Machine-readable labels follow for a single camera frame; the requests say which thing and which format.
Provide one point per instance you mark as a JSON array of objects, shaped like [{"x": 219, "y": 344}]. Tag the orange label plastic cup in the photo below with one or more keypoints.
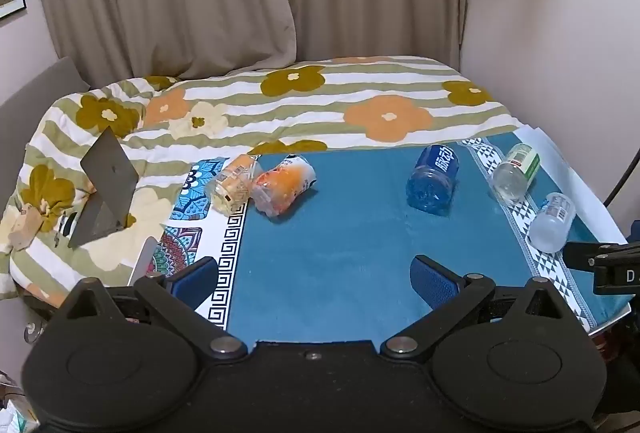
[{"x": 281, "y": 185}]

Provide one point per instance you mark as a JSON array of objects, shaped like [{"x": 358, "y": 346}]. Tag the floral striped blanket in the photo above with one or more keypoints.
[{"x": 300, "y": 113}]

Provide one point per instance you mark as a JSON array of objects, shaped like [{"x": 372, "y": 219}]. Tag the yellow label plastic cup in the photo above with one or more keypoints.
[{"x": 232, "y": 185}]

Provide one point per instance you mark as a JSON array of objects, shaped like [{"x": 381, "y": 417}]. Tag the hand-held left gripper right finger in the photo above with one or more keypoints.
[{"x": 433, "y": 284}]

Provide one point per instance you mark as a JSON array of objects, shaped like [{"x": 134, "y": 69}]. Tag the blue plastic bottle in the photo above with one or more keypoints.
[{"x": 433, "y": 180}]

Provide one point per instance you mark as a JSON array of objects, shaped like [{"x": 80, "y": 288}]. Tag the clear bottle white label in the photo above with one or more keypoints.
[{"x": 551, "y": 223}]

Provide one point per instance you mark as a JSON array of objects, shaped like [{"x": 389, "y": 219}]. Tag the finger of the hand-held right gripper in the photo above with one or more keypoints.
[{"x": 582, "y": 254}]

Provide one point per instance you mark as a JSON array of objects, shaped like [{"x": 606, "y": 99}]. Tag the clear bottle green label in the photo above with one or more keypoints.
[{"x": 515, "y": 173}]

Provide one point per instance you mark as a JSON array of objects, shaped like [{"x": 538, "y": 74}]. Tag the blue patterned tablecloth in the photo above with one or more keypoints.
[{"x": 340, "y": 253}]

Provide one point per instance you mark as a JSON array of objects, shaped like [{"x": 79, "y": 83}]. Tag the beige blanket tag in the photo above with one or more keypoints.
[{"x": 24, "y": 228}]

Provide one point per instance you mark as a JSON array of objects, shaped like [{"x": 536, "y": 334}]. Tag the grey folding stand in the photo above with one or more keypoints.
[{"x": 107, "y": 183}]

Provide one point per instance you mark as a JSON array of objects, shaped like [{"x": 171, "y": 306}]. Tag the grey sofa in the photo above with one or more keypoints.
[{"x": 30, "y": 98}]

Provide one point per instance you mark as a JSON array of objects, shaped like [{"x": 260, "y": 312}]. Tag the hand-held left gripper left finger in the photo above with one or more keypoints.
[{"x": 196, "y": 282}]

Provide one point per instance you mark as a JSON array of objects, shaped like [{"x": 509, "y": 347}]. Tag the white flat card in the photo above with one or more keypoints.
[{"x": 144, "y": 260}]

